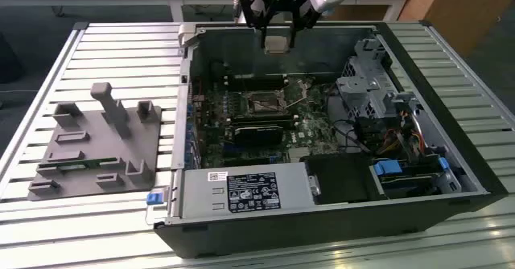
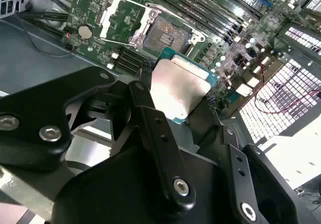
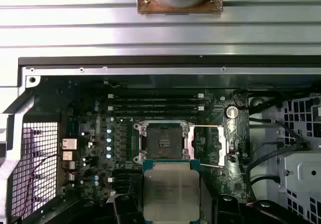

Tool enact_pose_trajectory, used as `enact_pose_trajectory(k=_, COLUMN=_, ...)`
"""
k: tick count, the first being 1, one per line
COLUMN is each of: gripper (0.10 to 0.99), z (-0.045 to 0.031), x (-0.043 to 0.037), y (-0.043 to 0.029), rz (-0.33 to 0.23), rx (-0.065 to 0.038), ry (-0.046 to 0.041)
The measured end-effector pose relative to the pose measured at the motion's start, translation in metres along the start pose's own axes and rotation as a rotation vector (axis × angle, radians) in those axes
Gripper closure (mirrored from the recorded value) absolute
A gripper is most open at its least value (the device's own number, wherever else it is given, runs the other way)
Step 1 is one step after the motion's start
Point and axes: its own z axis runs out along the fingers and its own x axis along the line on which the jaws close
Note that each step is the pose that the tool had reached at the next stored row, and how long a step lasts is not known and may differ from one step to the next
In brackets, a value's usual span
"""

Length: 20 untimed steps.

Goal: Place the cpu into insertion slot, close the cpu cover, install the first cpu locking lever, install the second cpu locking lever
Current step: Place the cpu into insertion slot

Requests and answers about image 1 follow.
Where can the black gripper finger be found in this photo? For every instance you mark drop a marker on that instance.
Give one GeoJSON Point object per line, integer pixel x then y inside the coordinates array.
{"type": "Point", "coordinates": [305, 18]}
{"type": "Point", "coordinates": [257, 12]}

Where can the silver CPU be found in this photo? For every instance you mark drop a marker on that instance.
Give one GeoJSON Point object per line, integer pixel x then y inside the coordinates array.
{"type": "Point", "coordinates": [277, 46]}

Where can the black RAM slot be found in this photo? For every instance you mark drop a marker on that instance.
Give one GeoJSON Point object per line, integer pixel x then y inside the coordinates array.
{"type": "Point", "coordinates": [261, 80]}
{"type": "Point", "coordinates": [261, 118]}
{"type": "Point", "coordinates": [261, 83]}
{"type": "Point", "coordinates": [261, 124]}
{"type": "Point", "coordinates": [261, 77]}

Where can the CPU socket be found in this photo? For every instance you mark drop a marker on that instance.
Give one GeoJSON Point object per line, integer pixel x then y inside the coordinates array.
{"type": "Point", "coordinates": [265, 103]}

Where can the silver disk bay cage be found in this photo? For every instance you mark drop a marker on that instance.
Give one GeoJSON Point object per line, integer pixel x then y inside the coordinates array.
{"type": "Point", "coordinates": [361, 94]}

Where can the green motherboard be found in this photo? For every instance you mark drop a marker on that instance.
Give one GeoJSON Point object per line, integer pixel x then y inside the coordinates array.
{"type": "Point", "coordinates": [313, 130]}

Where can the black graphics card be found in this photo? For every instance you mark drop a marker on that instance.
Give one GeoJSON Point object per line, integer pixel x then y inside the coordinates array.
{"type": "Point", "coordinates": [257, 134]}

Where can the wooden cabinet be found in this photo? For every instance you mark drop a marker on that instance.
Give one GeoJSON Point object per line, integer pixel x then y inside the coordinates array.
{"type": "Point", "coordinates": [471, 9]}

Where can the silver heat sink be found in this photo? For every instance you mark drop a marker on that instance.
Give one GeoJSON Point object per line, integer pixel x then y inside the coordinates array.
{"type": "Point", "coordinates": [300, 154]}

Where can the hard disk in blue carrier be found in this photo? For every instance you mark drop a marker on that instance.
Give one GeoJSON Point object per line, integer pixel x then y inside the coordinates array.
{"type": "Point", "coordinates": [388, 168]}

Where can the black plastic shroud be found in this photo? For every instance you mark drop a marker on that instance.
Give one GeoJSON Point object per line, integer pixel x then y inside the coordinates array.
{"type": "Point", "coordinates": [341, 178]}

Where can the blue plastic clip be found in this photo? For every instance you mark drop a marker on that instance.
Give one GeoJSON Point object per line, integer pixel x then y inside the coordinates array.
{"type": "Point", "coordinates": [443, 164]}

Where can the grey parts rack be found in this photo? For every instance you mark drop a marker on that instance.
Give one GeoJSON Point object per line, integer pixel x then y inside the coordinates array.
{"type": "Point", "coordinates": [100, 148]}

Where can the silver power supply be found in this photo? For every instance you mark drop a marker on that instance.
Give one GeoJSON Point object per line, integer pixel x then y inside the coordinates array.
{"type": "Point", "coordinates": [200, 190]}

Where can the green RAM stick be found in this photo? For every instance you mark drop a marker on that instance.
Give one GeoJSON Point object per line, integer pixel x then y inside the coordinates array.
{"type": "Point", "coordinates": [100, 162]}

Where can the blue case latch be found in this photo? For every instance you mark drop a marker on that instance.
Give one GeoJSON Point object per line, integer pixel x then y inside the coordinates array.
{"type": "Point", "coordinates": [156, 198]}

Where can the black open PC case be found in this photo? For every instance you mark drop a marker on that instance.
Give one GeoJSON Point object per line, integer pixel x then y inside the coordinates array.
{"type": "Point", "coordinates": [281, 239]}

